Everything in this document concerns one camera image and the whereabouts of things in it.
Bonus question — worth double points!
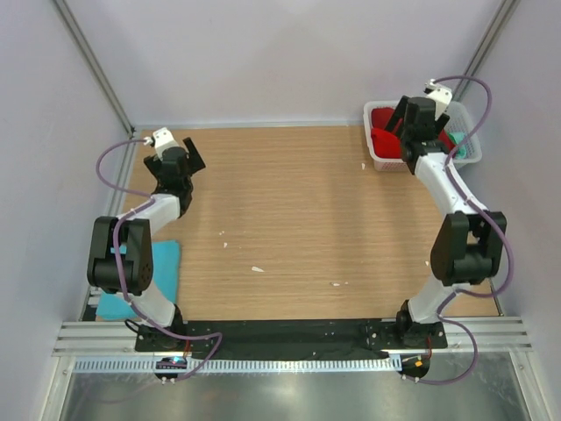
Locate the bright red t shirt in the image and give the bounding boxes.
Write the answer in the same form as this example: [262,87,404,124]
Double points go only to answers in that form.
[371,127,401,160]

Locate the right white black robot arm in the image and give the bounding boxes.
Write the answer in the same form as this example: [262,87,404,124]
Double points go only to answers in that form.
[387,96,507,348]

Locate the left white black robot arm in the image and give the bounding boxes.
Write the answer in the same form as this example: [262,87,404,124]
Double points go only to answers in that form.
[87,127,206,351]

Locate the dark red t shirt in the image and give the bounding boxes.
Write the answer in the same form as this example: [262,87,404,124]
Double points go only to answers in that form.
[370,106,457,150]

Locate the white plastic basket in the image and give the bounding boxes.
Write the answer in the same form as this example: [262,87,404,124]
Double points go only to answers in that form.
[363,100,482,172]

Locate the folded light blue t shirt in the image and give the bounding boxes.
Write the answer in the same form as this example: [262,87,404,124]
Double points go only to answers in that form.
[96,240,181,321]

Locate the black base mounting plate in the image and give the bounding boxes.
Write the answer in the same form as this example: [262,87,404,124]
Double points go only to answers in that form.
[134,318,449,361]

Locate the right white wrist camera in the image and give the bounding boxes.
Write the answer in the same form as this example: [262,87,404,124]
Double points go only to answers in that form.
[424,79,452,120]

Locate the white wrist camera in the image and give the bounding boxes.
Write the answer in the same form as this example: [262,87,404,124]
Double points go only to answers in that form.
[424,79,452,120]
[151,127,178,157]

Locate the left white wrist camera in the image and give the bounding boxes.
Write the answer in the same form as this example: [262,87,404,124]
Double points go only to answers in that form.
[151,127,178,157]

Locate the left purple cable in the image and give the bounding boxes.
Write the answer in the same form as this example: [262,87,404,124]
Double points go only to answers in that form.
[96,138,223,387]

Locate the right aluminium corner post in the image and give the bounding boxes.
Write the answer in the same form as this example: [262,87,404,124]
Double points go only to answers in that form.
[464,0,521,77]

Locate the aluminium corner post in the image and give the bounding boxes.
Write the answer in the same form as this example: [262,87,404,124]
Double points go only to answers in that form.
[52,0,135,137]
[464,0,521,77]

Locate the left aluminium corner post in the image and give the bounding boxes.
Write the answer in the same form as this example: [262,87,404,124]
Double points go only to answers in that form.
[52,0,135,137]

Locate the aluminium front rail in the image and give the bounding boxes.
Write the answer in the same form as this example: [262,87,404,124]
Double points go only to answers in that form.
[52,317,533,356]

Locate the white slotted cable duct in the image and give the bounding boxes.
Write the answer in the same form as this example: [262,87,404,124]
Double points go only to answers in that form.
[73,355,401,375]

